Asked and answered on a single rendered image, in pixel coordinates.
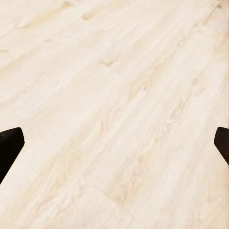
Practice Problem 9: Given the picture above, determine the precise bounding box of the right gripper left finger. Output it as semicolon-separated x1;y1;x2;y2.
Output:
0;127;25;184

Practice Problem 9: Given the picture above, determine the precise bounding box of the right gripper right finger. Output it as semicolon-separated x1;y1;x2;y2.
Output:
214;126;229;165

